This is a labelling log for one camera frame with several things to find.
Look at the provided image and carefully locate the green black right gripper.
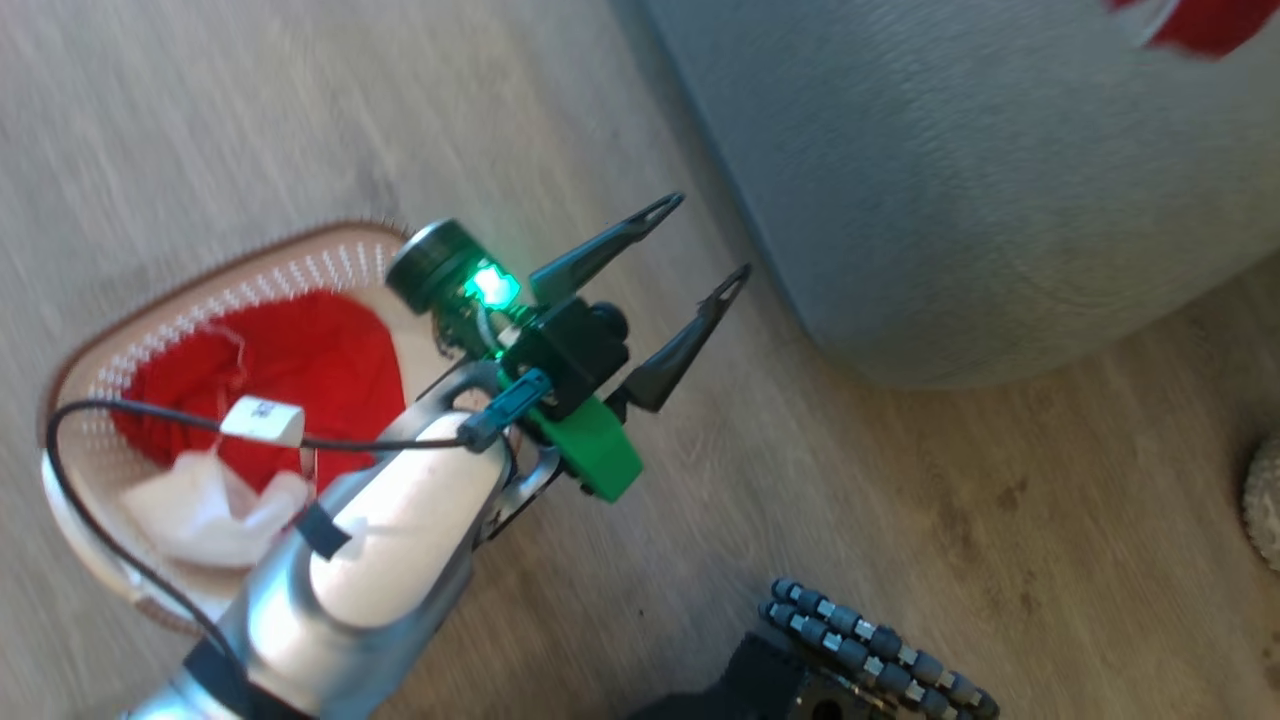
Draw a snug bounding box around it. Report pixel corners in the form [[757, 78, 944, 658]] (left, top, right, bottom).
[[384, 192, 753, 504]]

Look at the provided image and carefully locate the red Bulls basketball jersey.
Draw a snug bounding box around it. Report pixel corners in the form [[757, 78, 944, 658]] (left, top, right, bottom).
[[1104, 0, 1280, 59]]

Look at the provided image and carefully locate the grey fabric sofa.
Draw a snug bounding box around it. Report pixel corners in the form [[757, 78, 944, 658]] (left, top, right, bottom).
[[640, 0, 1280, 391]]

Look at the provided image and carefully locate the plain red garment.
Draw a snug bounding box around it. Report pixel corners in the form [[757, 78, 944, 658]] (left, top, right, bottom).
[[110, 289, 407, 497]]

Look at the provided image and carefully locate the beige perforated laundry basket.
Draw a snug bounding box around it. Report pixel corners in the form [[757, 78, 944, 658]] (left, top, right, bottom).
[[40, 220, 456, 637]]

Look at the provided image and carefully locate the white crumpled cloth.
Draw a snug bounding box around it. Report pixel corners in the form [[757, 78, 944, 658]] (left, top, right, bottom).
[[120, 450, 313, 572]]

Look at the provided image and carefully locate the beige round pouf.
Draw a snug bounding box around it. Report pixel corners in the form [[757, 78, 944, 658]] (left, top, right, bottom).
[[1242, 431, 1280, 574]]

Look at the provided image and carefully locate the teal cable plug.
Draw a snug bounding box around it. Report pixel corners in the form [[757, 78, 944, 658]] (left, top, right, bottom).
[[459, 368, 553, 453]]

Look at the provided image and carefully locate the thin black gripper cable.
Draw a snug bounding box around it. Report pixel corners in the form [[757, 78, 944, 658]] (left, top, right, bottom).
[[43, 398, 521, 693]]

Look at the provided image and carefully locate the white cable label tag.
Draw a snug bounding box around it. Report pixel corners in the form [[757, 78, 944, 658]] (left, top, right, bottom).
[[219, 395, 307, 449]]

